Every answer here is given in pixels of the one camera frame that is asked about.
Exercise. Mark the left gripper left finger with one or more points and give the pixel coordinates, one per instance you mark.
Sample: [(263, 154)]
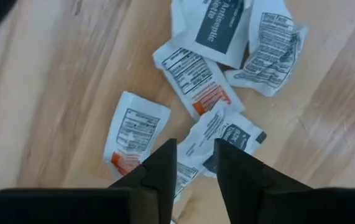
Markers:
[(164, 174)]

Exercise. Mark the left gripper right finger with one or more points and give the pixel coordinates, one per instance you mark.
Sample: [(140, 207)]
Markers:
[(236, 180)]

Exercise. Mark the white packet dark print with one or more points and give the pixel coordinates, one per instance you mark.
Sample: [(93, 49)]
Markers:
[(196, 140), (214, 25)]

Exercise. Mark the white packet orange stripe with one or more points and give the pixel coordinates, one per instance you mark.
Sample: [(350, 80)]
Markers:
[(136, 130), (196, 77)]

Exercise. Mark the white packet black text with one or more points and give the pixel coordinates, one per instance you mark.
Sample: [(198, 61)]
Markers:
[(273, 49), (185, 179)]

